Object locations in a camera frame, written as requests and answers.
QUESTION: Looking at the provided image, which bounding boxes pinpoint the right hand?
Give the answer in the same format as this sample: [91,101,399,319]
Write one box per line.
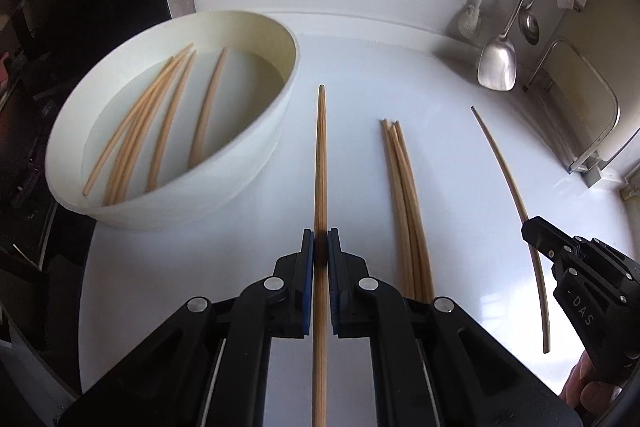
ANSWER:
[559,351,622,415]

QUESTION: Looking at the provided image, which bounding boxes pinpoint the metal spatula hanging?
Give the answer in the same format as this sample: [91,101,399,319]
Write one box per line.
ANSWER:
[476,0,525,92]

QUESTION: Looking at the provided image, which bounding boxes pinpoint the white round bowl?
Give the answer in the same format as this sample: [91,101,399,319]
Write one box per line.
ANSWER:
[44,11,299,230]

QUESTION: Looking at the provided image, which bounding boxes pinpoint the metal ladle spoon hanging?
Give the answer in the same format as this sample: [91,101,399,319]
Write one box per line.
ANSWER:
[518,0,540,46]

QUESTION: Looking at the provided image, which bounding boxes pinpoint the white dish brush hanging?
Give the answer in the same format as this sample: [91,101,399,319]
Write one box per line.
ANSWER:
[458,0,483,40]

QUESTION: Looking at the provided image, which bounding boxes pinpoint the metal wire rack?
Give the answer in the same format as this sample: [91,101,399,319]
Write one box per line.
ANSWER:
[523,38,620,176]

